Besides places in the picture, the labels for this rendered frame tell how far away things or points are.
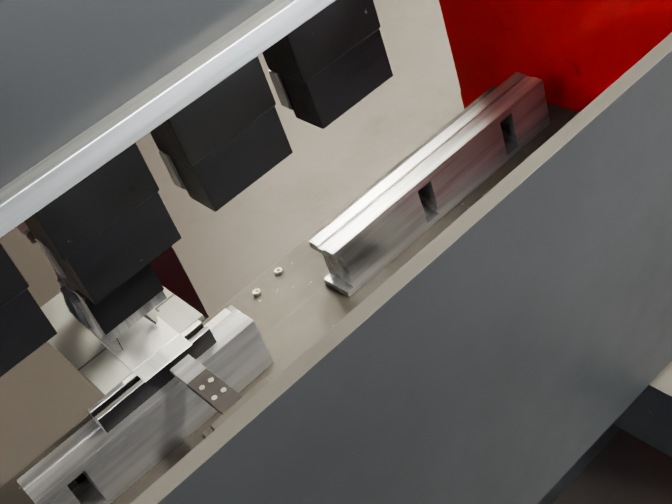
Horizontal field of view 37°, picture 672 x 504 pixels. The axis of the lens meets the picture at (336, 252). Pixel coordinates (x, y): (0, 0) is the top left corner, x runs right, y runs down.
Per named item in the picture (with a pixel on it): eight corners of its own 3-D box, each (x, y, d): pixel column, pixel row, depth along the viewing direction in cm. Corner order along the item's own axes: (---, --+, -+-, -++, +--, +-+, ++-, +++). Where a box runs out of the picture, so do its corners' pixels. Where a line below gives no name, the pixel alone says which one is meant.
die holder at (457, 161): (524, 115, 182) (516, 71, 176) (551, 123, 178) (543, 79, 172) (325, 283, 164) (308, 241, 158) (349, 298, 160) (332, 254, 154)
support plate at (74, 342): (117, 255, 166) (114, 251, 165) (205, 319, 148) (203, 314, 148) (26, 323, 160) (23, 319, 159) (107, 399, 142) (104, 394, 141)
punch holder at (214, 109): (259, 134, 146) (218, 36, 136) (295, 151, 140) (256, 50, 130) (179, 194, 141) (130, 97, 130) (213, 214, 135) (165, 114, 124)
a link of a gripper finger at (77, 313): (79, 332, 144) (54, 277, 145) (79, 334, 146) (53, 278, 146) (110, 319, 146) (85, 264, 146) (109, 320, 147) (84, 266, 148)
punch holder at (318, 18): (357, 61, 153) (326, -37, 143) (395, 74, 147) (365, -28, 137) (284, 115, 148) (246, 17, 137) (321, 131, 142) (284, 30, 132)
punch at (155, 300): (163, 295, 141) (135, 245, 135) (170, 300, 139) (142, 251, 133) (105, 340, 137) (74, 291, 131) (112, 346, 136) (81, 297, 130)
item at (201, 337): (205, 333, 149) (198, 319, 147) (216, 342, 147) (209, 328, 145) (96, 423, 142) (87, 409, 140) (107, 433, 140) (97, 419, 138)
